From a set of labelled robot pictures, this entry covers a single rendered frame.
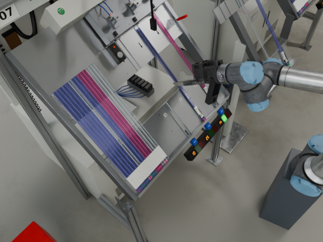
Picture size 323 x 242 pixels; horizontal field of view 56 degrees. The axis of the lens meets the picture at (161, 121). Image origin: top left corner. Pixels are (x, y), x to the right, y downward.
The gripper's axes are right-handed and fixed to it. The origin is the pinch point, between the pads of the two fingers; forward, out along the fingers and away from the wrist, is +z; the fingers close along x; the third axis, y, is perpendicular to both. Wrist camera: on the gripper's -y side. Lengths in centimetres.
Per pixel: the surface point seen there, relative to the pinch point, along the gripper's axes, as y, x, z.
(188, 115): -17.0, -1.9, 5.5
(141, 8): 31.9, 7.2, 10.3
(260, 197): -90, -54, 13
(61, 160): -29, 44, 56
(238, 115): -51, -90, 50
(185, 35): 17.7, -14.7, 11.2
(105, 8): 34.3, 22.7, 12.1
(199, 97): -10.9, -11.3, 6.0
